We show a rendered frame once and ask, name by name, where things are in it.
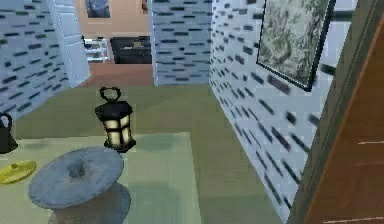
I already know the black lantern with pale panes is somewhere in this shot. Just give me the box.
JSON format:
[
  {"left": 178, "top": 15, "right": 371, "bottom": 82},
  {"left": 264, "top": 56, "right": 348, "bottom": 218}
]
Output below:
[{"left": 94, "top": 86, "right": 137, "bottom": 154}]

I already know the yellow round lid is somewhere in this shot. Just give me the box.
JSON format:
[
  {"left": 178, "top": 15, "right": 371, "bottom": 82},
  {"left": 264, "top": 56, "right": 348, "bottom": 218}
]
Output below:
[{"left": 0, "top": 159, "right": 38, "bottom": 185}]

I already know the brown wooden door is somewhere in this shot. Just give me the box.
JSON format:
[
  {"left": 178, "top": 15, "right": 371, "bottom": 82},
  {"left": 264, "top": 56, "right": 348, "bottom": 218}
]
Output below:
[{"left": 287, "top": 0, "right": 384, "bottom": 224}]

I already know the grey blue round dish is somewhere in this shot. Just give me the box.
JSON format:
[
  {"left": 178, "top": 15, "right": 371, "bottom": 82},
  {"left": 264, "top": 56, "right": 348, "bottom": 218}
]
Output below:
[{"left": 27, "top": 146, "right": 132, "bottom": 224}]

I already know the black framed grey picture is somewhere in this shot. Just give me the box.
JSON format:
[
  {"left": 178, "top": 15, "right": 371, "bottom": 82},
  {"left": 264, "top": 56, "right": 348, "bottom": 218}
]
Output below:
[{"left": 255, "top": 0, "right": 337, "bottom": 93}]

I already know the white room door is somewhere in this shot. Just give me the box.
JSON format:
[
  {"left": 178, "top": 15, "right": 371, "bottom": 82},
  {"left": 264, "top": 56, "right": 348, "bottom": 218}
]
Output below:
[{"left": 48, "top": 0, "right": 92, "bottom": 89}]

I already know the white shelf unit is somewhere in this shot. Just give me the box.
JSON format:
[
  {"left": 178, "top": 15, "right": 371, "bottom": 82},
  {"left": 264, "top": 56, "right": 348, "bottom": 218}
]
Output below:
[{"left": 83, "top": 37, "right": 110, "bottom": 64}]

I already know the pale green table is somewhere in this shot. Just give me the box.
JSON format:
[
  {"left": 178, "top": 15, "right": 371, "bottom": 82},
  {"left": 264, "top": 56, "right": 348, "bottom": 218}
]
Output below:
[{"left": 0, "top": 131, "right": 203, "bottom": 224}]

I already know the black kettle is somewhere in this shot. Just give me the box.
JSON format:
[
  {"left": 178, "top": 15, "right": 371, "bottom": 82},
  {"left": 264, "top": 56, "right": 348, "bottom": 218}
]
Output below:
[{"left": 0, "top": 112, "right": 19, "bottom": 155}]

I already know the blue grey wall picture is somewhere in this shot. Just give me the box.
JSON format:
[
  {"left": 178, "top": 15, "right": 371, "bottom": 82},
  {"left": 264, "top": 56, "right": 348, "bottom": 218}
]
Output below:
[{"left": 84, "top": 0, "right": 111, "bottom": 19}]

